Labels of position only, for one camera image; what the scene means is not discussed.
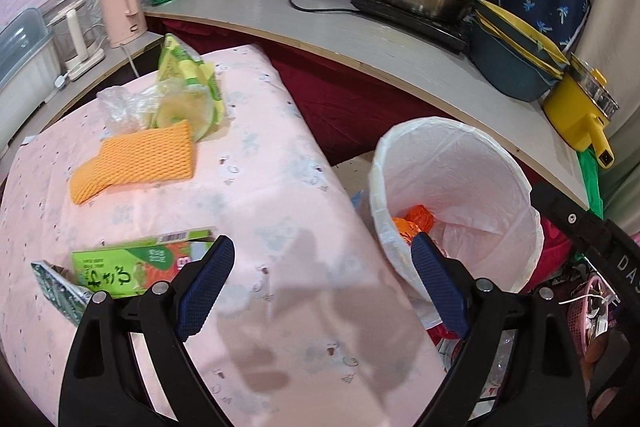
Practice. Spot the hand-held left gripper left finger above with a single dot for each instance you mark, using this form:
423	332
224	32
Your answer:
205	292

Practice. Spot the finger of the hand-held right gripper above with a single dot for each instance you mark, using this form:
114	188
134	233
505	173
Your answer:
570	219

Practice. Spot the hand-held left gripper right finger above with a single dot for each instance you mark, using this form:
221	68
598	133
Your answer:
440	287

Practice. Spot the orange snack packet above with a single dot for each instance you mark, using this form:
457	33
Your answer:
401	229

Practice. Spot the orange plastic bag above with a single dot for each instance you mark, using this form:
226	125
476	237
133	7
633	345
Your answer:
422	218

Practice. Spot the green carton box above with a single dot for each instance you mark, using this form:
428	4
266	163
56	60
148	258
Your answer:
130	264

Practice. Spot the bin with white liner bag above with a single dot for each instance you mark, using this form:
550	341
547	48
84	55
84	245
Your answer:
450	172

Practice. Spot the green plastic bag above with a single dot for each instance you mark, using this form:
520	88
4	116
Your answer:
590	182

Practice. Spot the pink plastic basket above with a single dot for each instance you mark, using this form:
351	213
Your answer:
590	317

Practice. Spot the yellow electric pot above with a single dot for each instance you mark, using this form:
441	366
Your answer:
570	117

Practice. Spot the pink printed blanket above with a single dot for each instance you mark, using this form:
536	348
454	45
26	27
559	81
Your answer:
280	207

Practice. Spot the orange foam net sleeve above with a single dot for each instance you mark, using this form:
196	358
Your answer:
135	162

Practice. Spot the stacked dark and yellow bowls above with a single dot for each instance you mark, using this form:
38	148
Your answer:
505	69

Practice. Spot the green yellow snack packet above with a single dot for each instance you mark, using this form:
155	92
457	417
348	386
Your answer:
187	102

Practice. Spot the clear plastic bag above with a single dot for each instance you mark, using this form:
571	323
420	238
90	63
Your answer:
120	107

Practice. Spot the red cloth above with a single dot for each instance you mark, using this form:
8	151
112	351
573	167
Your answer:
330	107

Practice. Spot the beige curtain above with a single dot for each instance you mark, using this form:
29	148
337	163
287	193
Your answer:
610	7

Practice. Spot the black induction cooktop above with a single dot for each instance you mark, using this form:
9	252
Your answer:
425	24

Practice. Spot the white glass kettle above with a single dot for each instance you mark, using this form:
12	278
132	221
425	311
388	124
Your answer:
75	42

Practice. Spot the white dish box clear lid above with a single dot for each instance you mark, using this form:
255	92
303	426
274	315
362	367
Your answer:
25	67

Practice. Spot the pink electric kettle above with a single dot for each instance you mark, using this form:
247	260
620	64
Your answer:
120	7

